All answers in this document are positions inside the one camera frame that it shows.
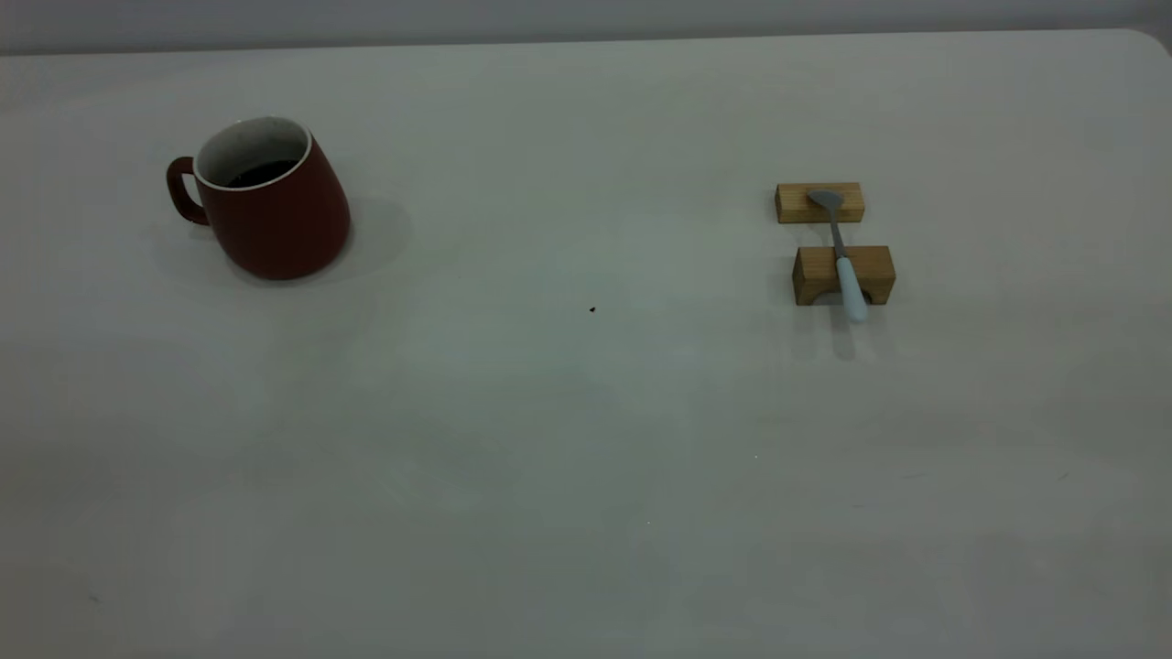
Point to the dark red ceramic mug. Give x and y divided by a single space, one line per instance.
279 224

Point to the flat rectangular wooden block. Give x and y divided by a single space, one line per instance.
792 206

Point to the arched wooden block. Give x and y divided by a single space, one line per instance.
815 270

